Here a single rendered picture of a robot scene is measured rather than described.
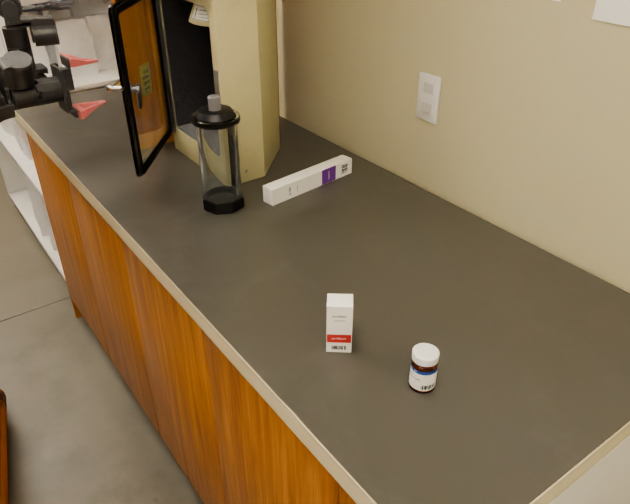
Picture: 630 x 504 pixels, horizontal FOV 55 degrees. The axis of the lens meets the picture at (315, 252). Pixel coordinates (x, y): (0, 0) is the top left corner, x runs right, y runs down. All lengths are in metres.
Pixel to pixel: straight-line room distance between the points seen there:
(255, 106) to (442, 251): 0.59
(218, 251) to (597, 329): 0.75
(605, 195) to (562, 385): 0.43
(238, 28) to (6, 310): 1.89
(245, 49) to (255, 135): 0.22
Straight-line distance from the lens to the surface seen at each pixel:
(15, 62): 1.46
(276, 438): 1.13
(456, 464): 0.90
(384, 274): 1.23
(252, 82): 1.53
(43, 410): 2.43
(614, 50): 1.25
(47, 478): 2.22
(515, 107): 1.39
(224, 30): 1.47
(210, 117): 1.37
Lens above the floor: 1.63
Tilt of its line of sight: 32 degrees down
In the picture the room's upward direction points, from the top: straight up
